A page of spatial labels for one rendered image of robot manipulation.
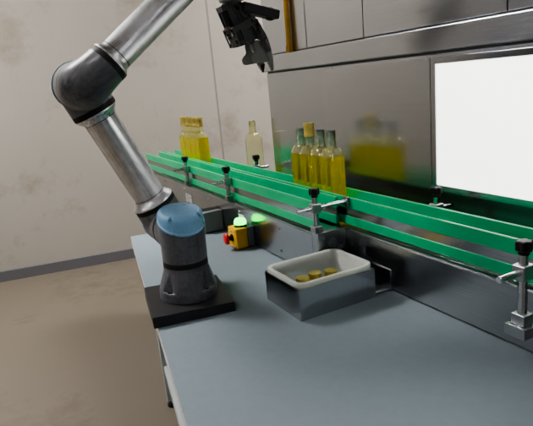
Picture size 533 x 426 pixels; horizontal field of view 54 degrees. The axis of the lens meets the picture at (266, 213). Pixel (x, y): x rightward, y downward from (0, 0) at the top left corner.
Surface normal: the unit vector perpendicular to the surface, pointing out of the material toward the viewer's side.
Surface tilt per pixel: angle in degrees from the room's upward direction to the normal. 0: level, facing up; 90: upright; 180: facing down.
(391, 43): 90
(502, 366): 0
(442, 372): 0
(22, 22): 90
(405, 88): 90
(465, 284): 90
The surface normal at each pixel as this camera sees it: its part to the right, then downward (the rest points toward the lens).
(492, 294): -0.88, 0.19
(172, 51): 0.31, 0.20
